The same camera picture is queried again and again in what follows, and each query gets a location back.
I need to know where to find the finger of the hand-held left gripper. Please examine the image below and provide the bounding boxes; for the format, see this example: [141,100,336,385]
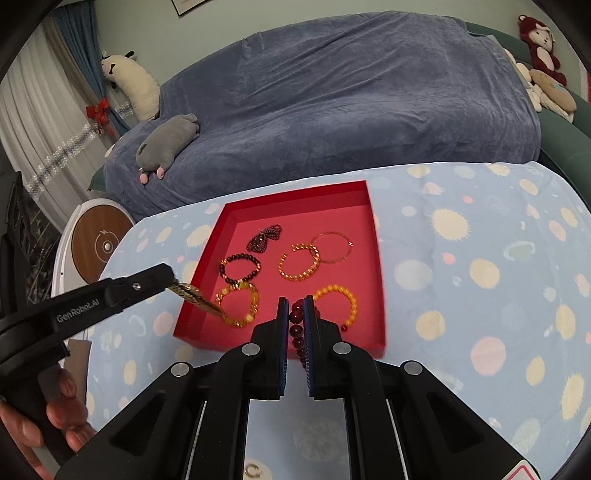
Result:
[104,263,177,309]

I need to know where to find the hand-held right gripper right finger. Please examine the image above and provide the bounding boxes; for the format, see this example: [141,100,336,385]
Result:
[302,295,541,480]

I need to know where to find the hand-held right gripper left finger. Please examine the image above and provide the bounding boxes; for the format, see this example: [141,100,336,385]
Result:
[55,296,290,480]

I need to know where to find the dark red bead bracelet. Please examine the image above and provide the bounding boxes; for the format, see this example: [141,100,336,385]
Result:
[288,299,311,370]

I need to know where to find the gold wrist watch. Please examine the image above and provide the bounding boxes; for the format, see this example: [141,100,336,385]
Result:
[167,282,232,324]

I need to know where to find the yellow bead bracelet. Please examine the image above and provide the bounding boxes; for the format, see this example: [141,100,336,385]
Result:
[216,282,260,329]

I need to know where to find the orange bead bracelet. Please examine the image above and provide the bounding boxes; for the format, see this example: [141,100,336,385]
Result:
[311,285,358,333]

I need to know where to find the dark purple bead bracelet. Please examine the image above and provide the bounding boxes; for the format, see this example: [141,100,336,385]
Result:
[218,253,262,287]

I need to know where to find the gold braided cuff bangle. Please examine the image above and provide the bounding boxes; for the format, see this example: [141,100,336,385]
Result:
[278,242,321,282]

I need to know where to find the purple multi-strand bead bracelet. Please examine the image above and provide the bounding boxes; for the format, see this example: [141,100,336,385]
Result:
[247,224,283,254]

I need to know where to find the thin rose gold bangle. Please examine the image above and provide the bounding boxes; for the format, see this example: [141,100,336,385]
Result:
[310,231,356,265]

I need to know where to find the red cardboard box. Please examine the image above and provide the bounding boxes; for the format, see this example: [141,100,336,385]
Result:
[173,181,386,360]

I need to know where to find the person's left hand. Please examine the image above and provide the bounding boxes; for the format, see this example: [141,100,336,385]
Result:
[0,369,96,480]

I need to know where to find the round white wooden-top device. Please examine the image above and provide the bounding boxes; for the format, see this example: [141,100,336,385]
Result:
[52,199,136,296]

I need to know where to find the grey plush mouse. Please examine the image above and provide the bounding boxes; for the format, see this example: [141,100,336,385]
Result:
[135,113,201,185]

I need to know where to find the silver tinsel garland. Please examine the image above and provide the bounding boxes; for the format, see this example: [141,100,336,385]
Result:
[25,102,132,197]

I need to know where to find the blue spotted bedsheet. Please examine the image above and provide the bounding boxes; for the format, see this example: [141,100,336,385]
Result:
[60,161,591,480]

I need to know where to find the red ribbon bow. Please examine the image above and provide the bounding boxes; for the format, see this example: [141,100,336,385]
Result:
[85,98,116,137]

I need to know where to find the white plush cow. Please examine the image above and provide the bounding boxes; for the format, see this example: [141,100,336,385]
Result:
[100,51,161,123]

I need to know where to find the white curtain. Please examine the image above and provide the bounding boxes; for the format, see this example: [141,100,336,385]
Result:
[0,23,109,232]

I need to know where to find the blue-grey blanket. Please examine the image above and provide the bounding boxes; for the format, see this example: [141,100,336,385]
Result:
[102,10,542,222]

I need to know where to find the blue curtain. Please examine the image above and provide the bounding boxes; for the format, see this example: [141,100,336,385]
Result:
[51,4,130,139]

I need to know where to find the green sofa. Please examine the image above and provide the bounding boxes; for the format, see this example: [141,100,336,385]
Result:
[90,21,591,192]

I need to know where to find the white plush toy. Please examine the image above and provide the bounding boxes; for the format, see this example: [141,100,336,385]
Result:
[501,46,546,112]

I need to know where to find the cookie-shaped plush pillow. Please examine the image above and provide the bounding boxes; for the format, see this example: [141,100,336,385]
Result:
[529,68,578,115]

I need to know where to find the red monkey plush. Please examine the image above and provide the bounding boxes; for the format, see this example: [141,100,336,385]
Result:
[517,14,568,86]

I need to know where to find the wall picture frame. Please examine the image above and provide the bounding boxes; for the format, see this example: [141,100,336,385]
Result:
[171,0,209,18]

